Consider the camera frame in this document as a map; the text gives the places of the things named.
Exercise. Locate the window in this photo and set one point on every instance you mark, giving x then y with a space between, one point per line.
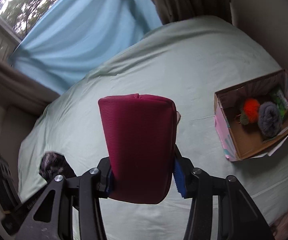
21 5

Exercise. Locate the orange fluffy pompom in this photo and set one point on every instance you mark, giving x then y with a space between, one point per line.
251 108

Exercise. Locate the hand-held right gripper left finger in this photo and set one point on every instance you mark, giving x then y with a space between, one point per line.
89 195

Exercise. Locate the grey sock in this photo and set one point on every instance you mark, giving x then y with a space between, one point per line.
270 120

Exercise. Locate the green tissue packet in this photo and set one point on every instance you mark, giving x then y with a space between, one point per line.
280 100

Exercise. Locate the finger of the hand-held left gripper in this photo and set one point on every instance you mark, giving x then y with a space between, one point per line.
21 212

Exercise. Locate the cardboard box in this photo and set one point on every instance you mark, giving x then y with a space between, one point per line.
249 142

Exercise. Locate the pale green bed sheet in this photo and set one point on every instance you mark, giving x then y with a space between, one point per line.
159 62

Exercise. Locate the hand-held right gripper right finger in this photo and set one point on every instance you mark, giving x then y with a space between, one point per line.
201 192

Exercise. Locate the magenta zip pouch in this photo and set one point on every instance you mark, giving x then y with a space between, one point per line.
139 145

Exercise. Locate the light blue hanging cloth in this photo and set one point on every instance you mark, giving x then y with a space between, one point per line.
84 35

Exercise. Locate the beige bed headboard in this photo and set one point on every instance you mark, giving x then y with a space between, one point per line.
16 130

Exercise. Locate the black white patterned scrunchie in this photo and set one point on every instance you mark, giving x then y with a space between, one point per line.
55 165

